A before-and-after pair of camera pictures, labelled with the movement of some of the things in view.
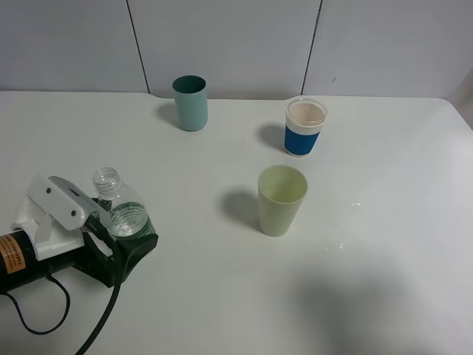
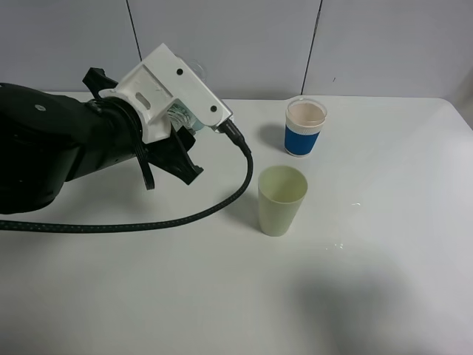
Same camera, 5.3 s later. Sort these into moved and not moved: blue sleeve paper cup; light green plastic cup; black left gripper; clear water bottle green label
Moved: clear water bottle green label; black left gripper
Not moved: light green plastic cup; blue sleeve paper cup
